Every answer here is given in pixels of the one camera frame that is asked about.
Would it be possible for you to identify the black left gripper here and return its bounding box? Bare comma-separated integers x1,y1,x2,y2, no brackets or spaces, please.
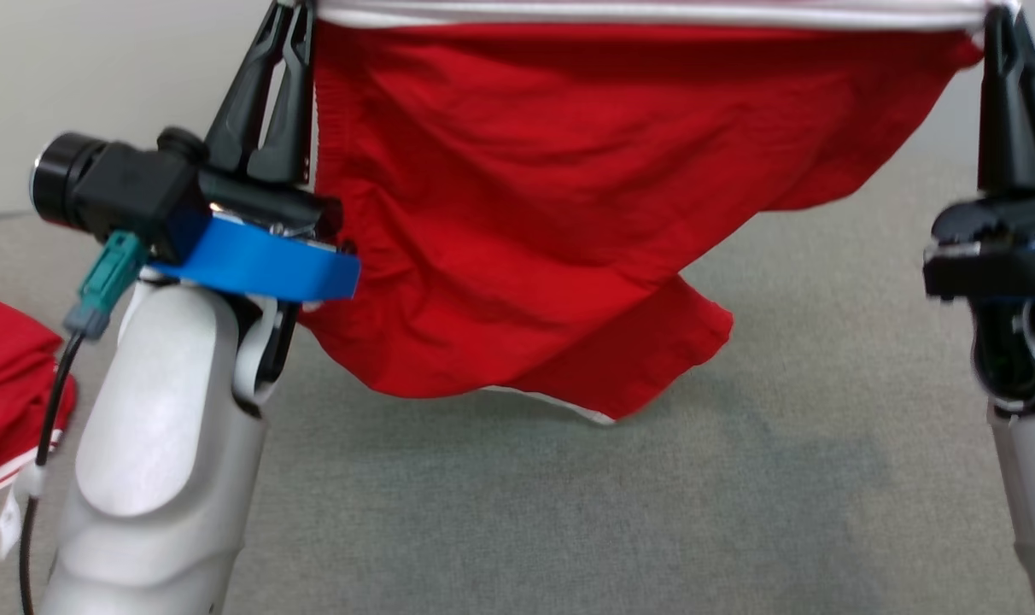
197,4,344,249

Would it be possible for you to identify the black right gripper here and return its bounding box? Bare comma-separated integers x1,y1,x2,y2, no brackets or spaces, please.
922,7,1035,302

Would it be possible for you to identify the red shorts white trim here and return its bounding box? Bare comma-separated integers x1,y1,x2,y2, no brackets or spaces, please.
299,0,1019,426

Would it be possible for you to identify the red white basketball jersey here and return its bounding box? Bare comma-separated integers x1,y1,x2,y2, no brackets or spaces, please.
0,293,79,512

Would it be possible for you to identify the left camera cable teal plug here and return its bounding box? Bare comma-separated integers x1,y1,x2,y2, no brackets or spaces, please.
17,231,149,615

